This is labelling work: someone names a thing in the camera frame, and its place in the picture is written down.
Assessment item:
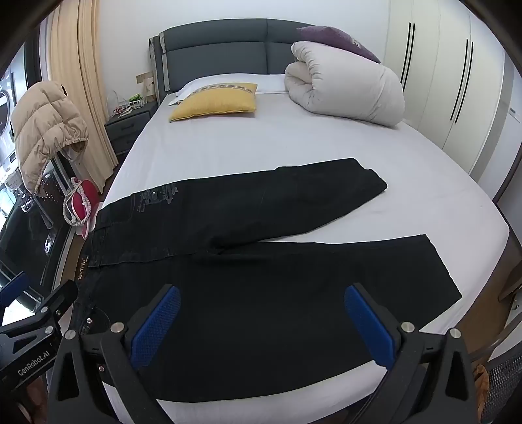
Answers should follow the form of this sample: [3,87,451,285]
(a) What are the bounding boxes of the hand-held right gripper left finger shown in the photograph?
[47,284,182,424]

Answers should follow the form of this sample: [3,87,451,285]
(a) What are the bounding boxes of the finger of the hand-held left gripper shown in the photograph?
[0,272,30,308]
[22,280,78,327]

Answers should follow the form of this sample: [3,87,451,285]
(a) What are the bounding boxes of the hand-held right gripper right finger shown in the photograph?
[344,282,478,424]

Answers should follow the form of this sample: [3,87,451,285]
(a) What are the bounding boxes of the black pants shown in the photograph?
[75,158,463,402]

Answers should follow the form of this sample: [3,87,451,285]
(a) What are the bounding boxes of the red and white bag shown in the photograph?
[62,177,100,239]

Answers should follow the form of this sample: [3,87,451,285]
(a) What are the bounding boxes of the orange cloth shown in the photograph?
[473,364,489,408]

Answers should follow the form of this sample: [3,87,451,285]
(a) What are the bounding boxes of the black mesh chair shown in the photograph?
[473,322,522,424]

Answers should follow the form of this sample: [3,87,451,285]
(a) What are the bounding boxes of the beige puffer jacket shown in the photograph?
[10,81,89,195]

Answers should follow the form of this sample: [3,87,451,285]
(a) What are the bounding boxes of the grey nightstand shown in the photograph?
[105,101,158,158]

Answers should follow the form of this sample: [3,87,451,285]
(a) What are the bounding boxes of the bed with white sheet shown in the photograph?
[77,73,510,424]

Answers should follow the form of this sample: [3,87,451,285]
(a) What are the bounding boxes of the beige curtain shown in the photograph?
[49,0,119,180]

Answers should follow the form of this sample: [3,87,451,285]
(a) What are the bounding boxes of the yellow pillow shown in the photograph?
[169,83,258,122]

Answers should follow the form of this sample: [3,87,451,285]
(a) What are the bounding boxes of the small wooden board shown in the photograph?
[136,71,158,102]

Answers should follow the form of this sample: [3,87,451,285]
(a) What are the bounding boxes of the rolled white duvet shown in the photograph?
[284,41,405,128]

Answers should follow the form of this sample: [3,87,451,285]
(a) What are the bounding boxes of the cream wardrobe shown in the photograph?
[383,0,522,200]

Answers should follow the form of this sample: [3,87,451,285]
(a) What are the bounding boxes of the white pillow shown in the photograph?
[167,74,288,107]

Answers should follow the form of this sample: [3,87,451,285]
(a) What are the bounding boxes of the grey padded headboard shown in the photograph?
[149,18,323,102]

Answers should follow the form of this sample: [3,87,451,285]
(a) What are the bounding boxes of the purple pillow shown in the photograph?
[296,26,381,64]

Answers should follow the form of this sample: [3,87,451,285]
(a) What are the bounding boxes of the white wire basket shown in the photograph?
[112,92,147,117]

